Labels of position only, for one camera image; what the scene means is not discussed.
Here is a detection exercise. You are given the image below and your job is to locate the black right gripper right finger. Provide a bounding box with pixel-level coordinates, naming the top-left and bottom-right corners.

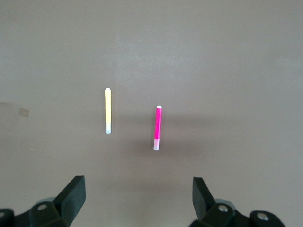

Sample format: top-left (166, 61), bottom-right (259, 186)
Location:
top-left (189, 177), bottom-right (286, 227)

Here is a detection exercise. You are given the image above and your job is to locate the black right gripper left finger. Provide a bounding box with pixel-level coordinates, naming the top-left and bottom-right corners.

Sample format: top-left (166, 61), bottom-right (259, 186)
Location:
top-left (0, 175), bottom-right (86, 227)

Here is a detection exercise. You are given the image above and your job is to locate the pink highlighter pen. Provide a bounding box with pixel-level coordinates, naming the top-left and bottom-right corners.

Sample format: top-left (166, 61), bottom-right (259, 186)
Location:
top-left (152, 105), bottom-right (163, 151)

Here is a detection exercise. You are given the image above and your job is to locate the yellow highlighter pen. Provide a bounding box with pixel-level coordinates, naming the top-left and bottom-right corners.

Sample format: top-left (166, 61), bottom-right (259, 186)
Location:
top-left (104, 87), bottom-right (112, 135)

